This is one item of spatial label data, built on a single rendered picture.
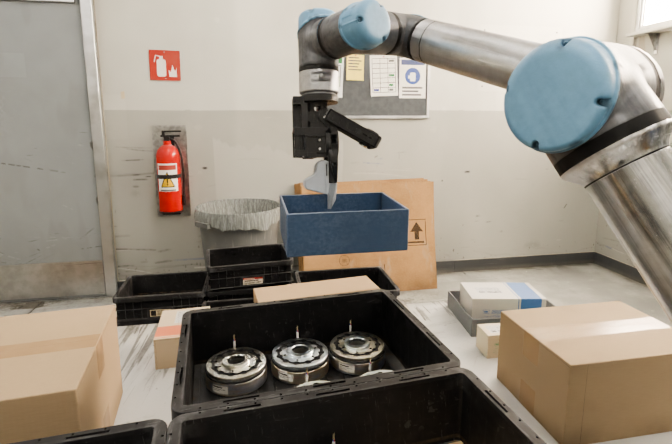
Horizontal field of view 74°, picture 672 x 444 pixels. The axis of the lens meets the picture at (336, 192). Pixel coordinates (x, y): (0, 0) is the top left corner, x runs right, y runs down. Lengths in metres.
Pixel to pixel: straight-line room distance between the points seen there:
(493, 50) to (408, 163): 2.84
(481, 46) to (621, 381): 0.64
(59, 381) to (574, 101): 0.76
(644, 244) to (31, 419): 0.79
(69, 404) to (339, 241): 0.45
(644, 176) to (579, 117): 0.08
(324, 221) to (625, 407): 0.65
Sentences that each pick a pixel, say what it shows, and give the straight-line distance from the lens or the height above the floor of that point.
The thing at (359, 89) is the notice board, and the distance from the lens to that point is 3.39.
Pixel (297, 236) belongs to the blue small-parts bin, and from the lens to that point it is 0.70.
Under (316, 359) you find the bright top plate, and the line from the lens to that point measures 0.84.
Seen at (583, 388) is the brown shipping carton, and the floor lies 0.81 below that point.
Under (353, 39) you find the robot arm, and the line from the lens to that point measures 0.76.
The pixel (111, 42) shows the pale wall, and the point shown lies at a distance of 3.46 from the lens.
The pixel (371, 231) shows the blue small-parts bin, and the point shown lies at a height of 1.10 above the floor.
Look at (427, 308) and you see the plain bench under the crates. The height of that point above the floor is 0.70.
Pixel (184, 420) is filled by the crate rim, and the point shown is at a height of 0.93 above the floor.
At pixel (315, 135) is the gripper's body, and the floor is 1.25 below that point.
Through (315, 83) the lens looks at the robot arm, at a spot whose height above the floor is 1.34.
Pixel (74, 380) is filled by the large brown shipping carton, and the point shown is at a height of 0.90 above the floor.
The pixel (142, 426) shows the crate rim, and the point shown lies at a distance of 0.62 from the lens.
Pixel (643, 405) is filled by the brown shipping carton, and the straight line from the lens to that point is 1.05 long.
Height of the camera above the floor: 1.28
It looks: 10 degrees down
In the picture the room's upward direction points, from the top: straight up
